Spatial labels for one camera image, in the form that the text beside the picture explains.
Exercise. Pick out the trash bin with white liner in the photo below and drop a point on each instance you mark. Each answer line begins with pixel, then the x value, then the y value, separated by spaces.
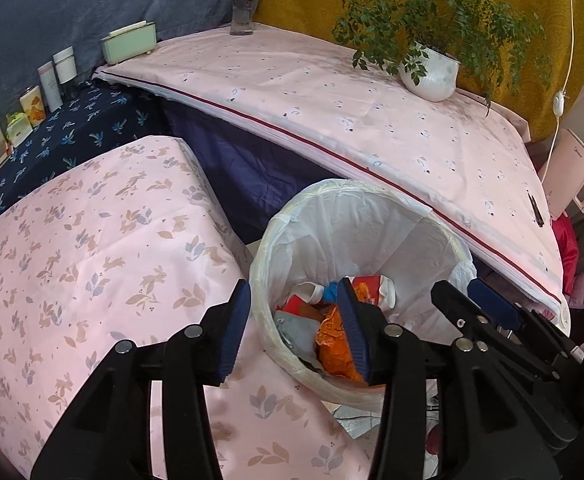
pixel 337 228

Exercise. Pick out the pale pink dotted cloth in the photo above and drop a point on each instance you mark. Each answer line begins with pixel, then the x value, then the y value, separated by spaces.
pixel 461 158

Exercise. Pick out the pink rabbit-print tablecloth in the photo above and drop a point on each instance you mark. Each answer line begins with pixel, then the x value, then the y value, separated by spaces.
pixel 133 245

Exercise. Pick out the green leafy potted plant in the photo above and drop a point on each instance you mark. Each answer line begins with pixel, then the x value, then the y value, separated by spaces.
pixel 497 42

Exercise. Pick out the white plant pot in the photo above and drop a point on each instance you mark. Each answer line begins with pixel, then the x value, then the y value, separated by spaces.
pixel 430 74

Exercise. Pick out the mint green tissue box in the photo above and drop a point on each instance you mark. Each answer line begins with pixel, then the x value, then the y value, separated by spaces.
pixel 129 41

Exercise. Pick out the tall white tube bottle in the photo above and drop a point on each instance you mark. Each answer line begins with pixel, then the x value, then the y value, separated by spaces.
pixel 50 86

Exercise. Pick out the dark purple cloth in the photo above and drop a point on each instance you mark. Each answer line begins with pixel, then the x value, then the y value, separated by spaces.
pixel 252 178

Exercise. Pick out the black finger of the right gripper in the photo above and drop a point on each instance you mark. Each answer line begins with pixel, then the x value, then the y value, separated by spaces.
pixel 459 310

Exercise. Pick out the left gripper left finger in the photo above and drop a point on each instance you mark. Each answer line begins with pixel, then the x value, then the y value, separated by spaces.
pixel 105 432

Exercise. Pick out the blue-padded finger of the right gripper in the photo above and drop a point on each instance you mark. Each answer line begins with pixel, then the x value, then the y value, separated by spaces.
pixel 496 308

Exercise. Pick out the red and white paper cup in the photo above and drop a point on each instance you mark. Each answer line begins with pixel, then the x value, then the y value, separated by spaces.
pixel 378 290

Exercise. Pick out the small green white packet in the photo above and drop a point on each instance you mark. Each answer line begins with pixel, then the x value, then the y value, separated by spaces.
pixel 18 128

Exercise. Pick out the blue-grey sofa cover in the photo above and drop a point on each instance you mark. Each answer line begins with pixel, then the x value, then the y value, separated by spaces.
pixel 32 31

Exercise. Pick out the white cylindrical jar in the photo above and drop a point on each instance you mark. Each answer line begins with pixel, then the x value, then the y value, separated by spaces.
pixel 65 65

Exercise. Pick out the navy floral cloth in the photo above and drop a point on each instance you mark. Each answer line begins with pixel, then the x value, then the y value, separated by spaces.
pixel 102 117

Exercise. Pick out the pink appliance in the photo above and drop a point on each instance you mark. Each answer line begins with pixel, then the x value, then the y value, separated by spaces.
pixel 563 174

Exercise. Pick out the red fabric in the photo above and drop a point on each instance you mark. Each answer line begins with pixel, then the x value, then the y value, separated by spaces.
pixel 568 248

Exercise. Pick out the orange plastic wrapper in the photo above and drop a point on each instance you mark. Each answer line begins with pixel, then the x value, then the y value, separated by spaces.
pixel 332 347

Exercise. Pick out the orange patterned tin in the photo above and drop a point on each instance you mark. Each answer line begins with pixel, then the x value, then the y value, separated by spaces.
pixel 33 106

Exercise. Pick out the grey drawstring pouch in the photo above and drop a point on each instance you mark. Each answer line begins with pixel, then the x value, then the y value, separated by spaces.
pixel 299 335

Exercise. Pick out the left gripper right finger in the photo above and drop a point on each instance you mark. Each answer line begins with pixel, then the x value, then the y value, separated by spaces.
pixel 486 431

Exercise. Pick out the red cup in bin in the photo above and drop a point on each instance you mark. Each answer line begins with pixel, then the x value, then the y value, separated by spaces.
pixel 305 300

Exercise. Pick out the blue wrapper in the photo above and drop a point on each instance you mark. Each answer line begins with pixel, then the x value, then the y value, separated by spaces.
pixel 330 292

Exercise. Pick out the black clip on cloth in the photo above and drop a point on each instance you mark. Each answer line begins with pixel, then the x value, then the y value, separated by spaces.
pixel 536 211

